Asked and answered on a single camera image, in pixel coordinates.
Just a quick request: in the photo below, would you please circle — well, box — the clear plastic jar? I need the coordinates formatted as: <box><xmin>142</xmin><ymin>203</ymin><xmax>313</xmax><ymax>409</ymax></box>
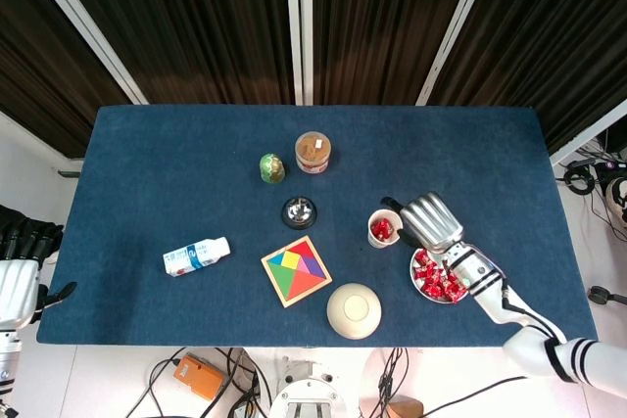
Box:
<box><xmin>294</xmin><ymin>131</ymin><xmax>333</xmax><ymax>175</ymax></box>

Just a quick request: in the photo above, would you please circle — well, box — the orange tangram triangle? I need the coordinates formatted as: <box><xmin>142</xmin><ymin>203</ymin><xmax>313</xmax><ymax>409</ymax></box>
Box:
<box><xmin>285</xmin><ymin>270</ymin><xmax>327</xmax><ymax>302</ymax></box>

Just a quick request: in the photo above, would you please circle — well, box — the green painted doll figurine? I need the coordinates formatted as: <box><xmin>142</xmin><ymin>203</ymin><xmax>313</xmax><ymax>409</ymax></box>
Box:
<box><xmin>259</xmin><ymin>153</ymin><xmax>287</xmax><ymax>186</ymax></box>

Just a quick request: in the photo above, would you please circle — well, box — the blue table cloth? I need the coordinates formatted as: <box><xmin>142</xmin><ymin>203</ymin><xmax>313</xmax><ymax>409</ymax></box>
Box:
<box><xmin>36</xmin><ymin>104</ymin><xmax>599</xmax><ymax>348</ymax></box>

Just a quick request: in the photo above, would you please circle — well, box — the brown wooden object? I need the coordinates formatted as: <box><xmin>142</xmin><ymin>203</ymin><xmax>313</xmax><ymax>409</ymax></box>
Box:
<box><xmin>384</xmin><ymin>395</ymin><xmax>425</xmax><ymax>418</ymax></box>

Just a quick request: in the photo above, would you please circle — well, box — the dark brown curtain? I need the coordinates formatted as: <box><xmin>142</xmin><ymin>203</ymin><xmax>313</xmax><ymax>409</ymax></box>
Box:
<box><xmin>0</xmin><ymin>0</ymin><xmax>131</xmax><ymax>160</ymax></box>
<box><xmin>43</xmin><ymin>0</ymin><xmax>297</xmax><ymax>106</ymax></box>
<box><xmin>425</xmin><ymin>0</ymin><xmax>627</xmax><ymax>158</ymax></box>
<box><xmin>312</xmin><ymin>0</ymin><xmax>486</xmax><ymax>107</ymax></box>

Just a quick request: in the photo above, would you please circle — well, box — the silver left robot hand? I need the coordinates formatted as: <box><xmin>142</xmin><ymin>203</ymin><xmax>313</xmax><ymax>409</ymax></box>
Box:
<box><xmin>0</xmin><ymin>205</ymin><xmax>78</xmax><ymax>330</ymax></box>

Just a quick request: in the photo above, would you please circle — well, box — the red tangram triangle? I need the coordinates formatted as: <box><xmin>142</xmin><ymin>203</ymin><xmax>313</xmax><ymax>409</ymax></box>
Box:
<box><xmin>288</xmin><ymin>240</ymin><xmax>317</xmax><ymax>260</ymax></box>

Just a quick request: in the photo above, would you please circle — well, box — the cream upturned bowl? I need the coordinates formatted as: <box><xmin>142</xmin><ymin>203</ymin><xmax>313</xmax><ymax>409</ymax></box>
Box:
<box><xmin>326</xmin><ymin>282</ymin><xmax>383</xmax><ymax>341</ymax></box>

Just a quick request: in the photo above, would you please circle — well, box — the green tangram triangle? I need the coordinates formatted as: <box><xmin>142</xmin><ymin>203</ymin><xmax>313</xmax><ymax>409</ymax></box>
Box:
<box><xmin>266</xmin><ymin>260</ymin><xmax>297</xmax><ymax>302</ymax></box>

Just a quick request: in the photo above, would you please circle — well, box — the white paper cup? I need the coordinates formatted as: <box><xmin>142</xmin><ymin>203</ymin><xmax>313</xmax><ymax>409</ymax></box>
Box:
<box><xmin>367</xmin><ymin>209</ymin><xmax>406</xmax><ymax>250</ymax></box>

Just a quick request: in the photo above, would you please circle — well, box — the wooden tangram tray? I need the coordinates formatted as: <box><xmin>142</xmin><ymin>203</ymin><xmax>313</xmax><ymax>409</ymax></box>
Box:
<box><xmin>260</xmin><ymin>235</ymin><xmax>334</xmax><ymax>309</ymax></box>

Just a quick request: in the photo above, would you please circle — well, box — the orange box device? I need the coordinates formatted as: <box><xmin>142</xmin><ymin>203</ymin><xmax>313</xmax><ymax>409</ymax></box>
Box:
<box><xmin>172</xmin><ymin>352</ymin><xmax>225</xmax><ymax>400</ymax></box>

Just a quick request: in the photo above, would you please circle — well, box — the white milk bottle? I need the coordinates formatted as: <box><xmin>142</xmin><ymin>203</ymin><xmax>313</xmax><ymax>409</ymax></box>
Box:
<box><xmin>162</xmin><ymin>236</ymin><xmax>231</xmax><ymax>279</ymax></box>

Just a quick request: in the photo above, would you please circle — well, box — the white and black device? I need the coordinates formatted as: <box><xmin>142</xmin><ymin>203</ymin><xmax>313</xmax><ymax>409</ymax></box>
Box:
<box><xmin>606</xmin><ymin>175</ymin><xmax>627</xmax><ymax>226</ymax></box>

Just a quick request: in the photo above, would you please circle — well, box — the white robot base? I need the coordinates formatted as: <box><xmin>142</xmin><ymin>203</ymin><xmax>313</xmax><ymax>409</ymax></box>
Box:
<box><xmin>267</xmin><ymin>356</ymin><xmax>348</xmax><ymax>418</ymax></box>

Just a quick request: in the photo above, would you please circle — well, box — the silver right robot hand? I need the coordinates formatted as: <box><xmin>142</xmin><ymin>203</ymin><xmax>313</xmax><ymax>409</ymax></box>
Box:
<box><xmin>380</xmin><ymin>191</ymin><xmax>465</xmax><ymax>254</ymax></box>

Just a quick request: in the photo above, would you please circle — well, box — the black clamp handle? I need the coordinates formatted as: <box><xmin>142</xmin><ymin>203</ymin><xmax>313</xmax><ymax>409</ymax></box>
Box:
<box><xmin>587</xmin><ymin>285</ymin><xmax>627</xmax><ymax>305</ymax></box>

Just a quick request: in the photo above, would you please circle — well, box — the round metal plate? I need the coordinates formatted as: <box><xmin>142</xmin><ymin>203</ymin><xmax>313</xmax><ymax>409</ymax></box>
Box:
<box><xmin>410</xmin><ymin>247</ymin><xmax>472</xmax><ymax>306</ymax></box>

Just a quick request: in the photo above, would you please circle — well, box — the purple tangram parallelogram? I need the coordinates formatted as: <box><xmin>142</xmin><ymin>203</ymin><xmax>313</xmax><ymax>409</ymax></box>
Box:
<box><xmin>301</xmin><ymin>255</ymin><xmax>327</xmax><ymax>280</ymax></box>

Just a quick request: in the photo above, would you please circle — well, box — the black cable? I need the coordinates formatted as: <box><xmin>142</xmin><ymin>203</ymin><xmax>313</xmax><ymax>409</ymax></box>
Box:
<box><xmin>423</xmin><ymin>374</ymin><xmax>530</xmax><ymax>418</ymax></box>
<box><xmin>127</xmin><ymin>347</ymin><xmax>270</xmax><ymax>418</ymax></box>
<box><xmin>374</xmin><ymin>347</ymin><xmax>410</xmax><ymax>418</ymax></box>

